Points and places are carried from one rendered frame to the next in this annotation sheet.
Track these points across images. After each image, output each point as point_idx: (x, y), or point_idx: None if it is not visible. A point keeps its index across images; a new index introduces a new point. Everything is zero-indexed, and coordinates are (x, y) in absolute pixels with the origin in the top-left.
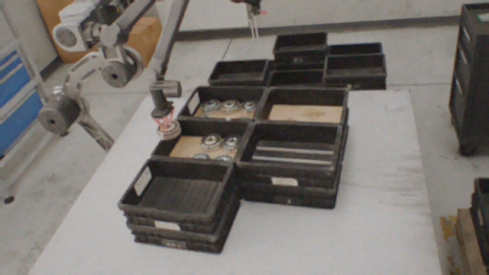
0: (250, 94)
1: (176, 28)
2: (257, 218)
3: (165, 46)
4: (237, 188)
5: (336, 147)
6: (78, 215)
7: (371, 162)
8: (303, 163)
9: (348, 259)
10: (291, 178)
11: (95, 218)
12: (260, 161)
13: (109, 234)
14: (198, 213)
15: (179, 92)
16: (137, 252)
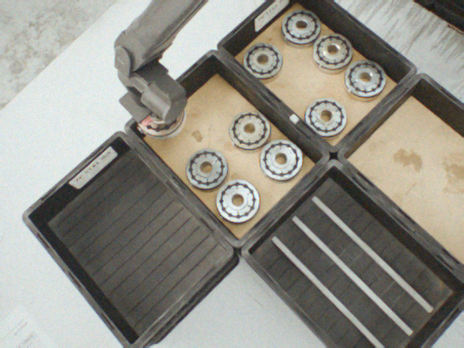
0: (381, 55)
1: (198, 4)
2: (246, 308)
3: (161, 26)
4: (233, 263)
5: (428, 345)
6: (19, 118)
7: None
8: (364, 293)
9: None
10: None
11: (37, 139)
12: (302, 233)
13: (41, 189)
14: (119, 332)
15: (176, 112)
16: None
